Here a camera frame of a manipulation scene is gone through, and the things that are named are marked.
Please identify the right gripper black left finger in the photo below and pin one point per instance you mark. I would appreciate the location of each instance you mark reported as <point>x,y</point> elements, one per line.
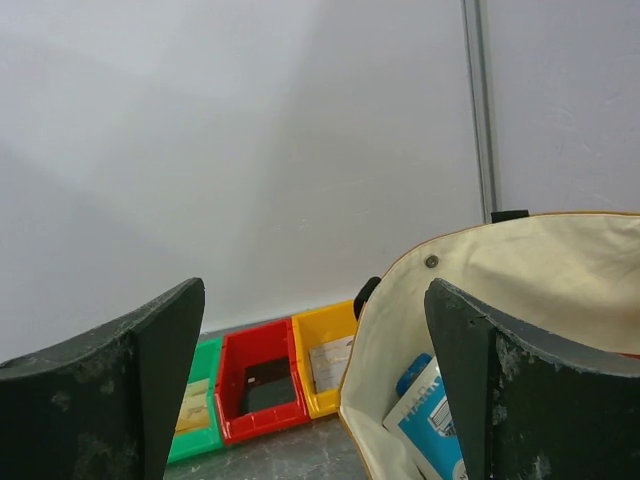
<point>103,404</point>

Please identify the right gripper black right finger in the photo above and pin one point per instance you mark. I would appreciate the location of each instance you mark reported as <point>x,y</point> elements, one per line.
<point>530,404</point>

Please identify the gold cards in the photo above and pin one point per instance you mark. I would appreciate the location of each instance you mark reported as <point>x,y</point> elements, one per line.
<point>194,413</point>

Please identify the black card in red bin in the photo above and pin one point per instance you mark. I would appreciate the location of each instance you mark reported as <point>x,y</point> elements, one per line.
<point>267,385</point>

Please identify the white cards in yellow bin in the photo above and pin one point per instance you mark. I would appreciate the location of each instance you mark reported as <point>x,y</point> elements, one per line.
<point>328,362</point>

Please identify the blue razor box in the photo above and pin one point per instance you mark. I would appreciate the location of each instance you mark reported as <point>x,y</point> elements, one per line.
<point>422,421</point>

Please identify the green plastic bin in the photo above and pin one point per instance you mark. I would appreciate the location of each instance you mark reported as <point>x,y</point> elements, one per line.
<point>204,366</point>

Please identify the cream and mustard tote bag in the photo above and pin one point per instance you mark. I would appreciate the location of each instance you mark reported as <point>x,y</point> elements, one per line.
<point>573,274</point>

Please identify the red plastic bin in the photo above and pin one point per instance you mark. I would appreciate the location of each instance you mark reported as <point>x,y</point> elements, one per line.
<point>245,348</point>

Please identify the yellow plastic bin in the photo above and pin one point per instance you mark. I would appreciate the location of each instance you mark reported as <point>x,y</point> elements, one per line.
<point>323,341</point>

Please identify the aluminium corner post right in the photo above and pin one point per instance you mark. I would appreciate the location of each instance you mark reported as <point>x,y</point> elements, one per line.
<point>478,81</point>

